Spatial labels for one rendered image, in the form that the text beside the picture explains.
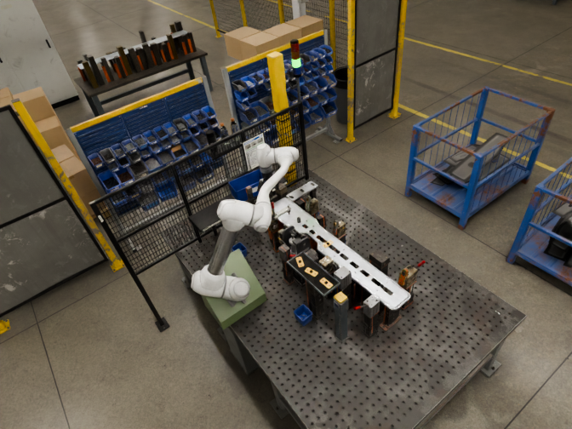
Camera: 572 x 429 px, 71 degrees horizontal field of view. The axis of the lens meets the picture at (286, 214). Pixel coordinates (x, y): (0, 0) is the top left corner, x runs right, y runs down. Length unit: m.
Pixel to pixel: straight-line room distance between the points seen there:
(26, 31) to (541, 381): 8.55
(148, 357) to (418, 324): 2.35
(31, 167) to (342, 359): 2.96
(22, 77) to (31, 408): 6.04
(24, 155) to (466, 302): 3.64
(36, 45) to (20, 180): 4.91
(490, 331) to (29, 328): 4.11
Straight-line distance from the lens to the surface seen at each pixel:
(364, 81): 5.72
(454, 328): 3.04
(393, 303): 2.71
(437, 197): 4.76
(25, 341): 4.75
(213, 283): 2.68
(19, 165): 4.02
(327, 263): 2.79
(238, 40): 5.95
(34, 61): 8.76
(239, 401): 3.56
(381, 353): 2.86
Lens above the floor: 3.21
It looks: 42 degrees down
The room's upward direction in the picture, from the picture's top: 8 degrees counter-clockwise
